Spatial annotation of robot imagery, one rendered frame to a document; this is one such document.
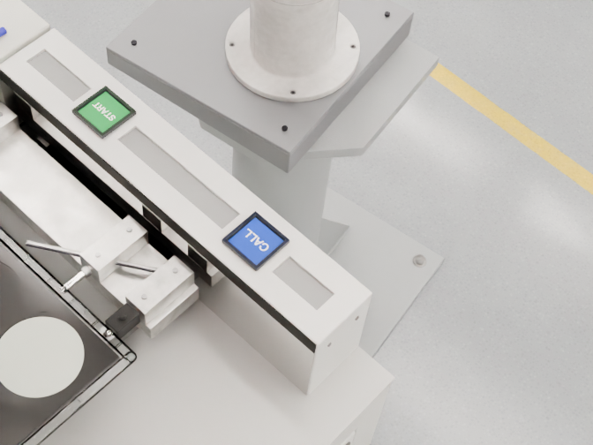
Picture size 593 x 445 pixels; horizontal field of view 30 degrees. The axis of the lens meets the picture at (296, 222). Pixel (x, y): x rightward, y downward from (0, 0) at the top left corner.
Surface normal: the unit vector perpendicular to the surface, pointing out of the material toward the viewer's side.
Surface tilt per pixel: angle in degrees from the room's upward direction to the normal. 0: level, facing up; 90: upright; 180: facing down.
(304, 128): 3
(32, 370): 0
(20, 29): 0
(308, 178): 90
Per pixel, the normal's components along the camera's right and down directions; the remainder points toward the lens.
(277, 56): -0.32, 0.79
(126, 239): 0.07, -0.53
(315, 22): 0.46, 0.75
